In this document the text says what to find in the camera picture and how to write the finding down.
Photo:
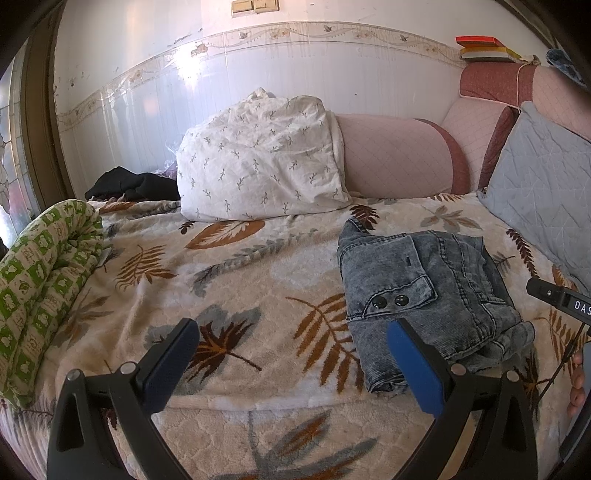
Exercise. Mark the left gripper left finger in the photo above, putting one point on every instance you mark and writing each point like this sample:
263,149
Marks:
81,445

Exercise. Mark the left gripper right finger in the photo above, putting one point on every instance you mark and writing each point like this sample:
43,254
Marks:
504,443

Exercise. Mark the grey denim pants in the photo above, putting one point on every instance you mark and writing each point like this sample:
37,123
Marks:
445,285

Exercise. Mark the black clothing pile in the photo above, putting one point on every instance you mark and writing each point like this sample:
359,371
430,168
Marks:
120,183

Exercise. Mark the person's right hand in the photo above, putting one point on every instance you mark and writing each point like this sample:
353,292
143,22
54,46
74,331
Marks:
577,393

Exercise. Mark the light blue quilted pillow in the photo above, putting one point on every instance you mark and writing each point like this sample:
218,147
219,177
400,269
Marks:
541,188

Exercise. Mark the green patterned rolled quilt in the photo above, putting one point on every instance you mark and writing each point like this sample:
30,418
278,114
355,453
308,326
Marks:
41,276

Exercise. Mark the leaf pattern fleece blanket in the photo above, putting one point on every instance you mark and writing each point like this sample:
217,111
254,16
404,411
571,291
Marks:
276,390

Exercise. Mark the pink padded headboard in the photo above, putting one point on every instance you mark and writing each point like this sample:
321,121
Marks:
490,97

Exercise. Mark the pink cylindrical bolster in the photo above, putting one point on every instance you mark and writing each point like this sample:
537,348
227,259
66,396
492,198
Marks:
390,157

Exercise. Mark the blue patterned cloth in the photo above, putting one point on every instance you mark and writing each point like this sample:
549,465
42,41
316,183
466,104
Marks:
560,60

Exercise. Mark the stained glass window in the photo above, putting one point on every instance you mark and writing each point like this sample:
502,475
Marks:
18,203

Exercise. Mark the red and yellow books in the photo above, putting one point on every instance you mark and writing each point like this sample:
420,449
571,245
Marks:
485,48

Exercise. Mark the white patterned pillow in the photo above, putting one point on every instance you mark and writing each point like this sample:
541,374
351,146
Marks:
263,157

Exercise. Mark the beige wall switch panel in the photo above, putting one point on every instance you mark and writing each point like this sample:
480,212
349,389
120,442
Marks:
254,6

